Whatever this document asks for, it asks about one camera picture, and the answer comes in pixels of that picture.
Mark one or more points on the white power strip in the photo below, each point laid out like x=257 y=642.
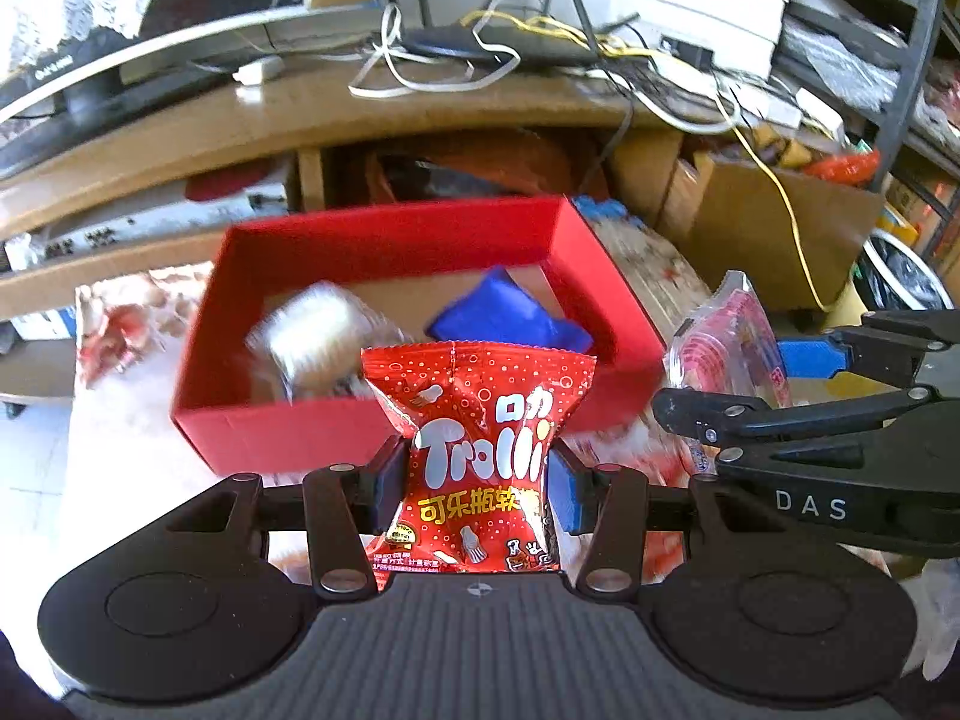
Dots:
x=787 y=109

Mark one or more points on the black metal shelf rack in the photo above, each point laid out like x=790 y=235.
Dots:
x=907 y=52

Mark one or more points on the red cardboard box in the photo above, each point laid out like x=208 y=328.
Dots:
x=300 y=435

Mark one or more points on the red gummy packet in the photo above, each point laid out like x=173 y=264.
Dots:
x=480 y=405

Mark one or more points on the pink transparent snack packet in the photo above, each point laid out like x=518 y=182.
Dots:
x=739 y=345

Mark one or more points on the silver snack packet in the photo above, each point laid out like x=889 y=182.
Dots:
x=315 y=337

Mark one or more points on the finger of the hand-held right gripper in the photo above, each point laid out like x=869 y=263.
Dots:
x=810 y=358
x=750 y=420

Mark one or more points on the wooden television cabinet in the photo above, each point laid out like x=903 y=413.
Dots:
x=300 y=112

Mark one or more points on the small red bag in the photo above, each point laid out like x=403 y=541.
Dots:
x=844 y=167

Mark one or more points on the bubble wrap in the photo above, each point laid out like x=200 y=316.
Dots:
x=840 y=60

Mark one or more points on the white slatted panel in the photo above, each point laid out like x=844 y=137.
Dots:
x=705 y=0

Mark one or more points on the small white adapter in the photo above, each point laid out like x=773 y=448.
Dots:
x=259 y=70

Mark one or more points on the brown cardboard box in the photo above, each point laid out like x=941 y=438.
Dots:
x=765 y=232

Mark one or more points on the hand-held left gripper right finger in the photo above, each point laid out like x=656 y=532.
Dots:
x=566 y=495

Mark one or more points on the blue snack packet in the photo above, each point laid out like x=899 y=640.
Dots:
x=502 y=315

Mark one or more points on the black router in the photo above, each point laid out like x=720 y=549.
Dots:
x=525 y=45

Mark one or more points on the silver set-top box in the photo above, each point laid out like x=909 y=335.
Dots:
x=150 y=229

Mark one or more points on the black plug adapter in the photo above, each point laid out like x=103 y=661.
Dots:
x=686 y=52

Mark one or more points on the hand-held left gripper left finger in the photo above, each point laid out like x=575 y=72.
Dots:
x=391 y=484

